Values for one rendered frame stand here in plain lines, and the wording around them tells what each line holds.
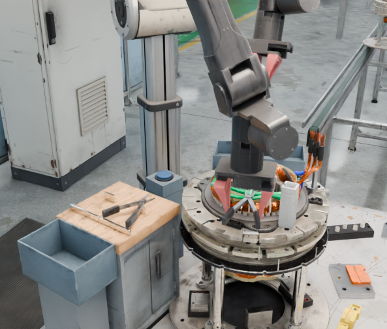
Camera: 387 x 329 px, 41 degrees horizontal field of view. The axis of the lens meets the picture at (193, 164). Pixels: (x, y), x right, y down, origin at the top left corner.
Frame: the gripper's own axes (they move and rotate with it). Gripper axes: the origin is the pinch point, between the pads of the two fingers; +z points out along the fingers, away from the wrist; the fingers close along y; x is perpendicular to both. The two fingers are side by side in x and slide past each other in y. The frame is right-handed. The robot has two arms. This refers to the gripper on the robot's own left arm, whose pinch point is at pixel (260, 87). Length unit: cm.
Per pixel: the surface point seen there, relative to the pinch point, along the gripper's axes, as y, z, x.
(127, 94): -184, 4, 344
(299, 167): 7.5, 17.9, 34.5
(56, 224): -38, 34, -8
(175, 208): -15.7, 28.5, 3.4
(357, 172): 29, 37, 275
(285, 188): 8.6, 18.8, -5.4
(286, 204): 9.2, 21.9, -4.3
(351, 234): 24, 37, 53
